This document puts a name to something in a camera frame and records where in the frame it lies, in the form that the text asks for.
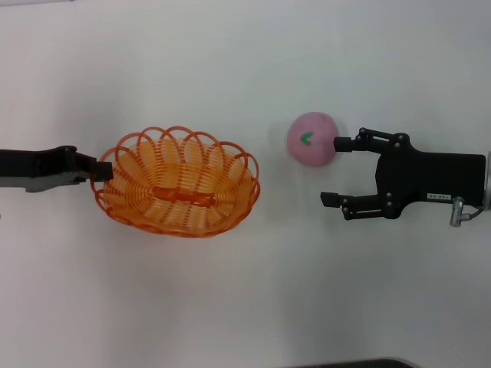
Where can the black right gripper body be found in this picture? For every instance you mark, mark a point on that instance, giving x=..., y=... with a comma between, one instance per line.
x=433, y=176

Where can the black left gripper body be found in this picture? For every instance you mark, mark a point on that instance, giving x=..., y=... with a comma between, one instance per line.
x=38, y=163

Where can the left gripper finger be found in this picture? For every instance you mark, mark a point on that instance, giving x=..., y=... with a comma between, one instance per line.
x=92, y=170

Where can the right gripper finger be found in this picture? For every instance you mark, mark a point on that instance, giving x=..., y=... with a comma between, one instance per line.
x=368, y=207
x=370, y=142

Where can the pink toy peach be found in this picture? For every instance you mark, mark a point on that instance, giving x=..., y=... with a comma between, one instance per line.
x=316, y=151

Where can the orange plastic woven basket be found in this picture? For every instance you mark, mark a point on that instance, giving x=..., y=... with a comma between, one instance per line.
x=184, y=197

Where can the dark rounded robot base edge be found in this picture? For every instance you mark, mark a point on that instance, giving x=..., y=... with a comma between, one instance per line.
x=356, y=363

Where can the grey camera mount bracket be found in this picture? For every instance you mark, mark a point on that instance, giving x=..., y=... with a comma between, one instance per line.
x=42, y=186

